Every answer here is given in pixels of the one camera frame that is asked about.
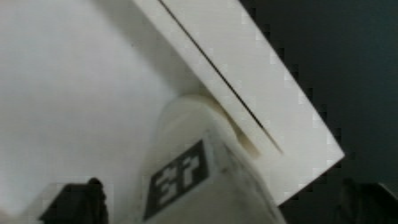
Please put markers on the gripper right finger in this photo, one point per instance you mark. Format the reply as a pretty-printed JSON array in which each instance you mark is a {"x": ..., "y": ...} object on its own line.
[{"x": 368, "y": 204}]

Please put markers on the white table leg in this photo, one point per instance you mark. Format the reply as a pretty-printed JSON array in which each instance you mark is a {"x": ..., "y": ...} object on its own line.
[{"x": 201, "y": 187}]

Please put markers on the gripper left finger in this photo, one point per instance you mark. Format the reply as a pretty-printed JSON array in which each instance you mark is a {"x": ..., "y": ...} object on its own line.
[{"x": 79, "y": 206}]

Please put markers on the white U-shaped fence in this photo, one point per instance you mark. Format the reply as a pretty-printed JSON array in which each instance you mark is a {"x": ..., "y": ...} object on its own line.
[{"x": 299, "y": 150}]

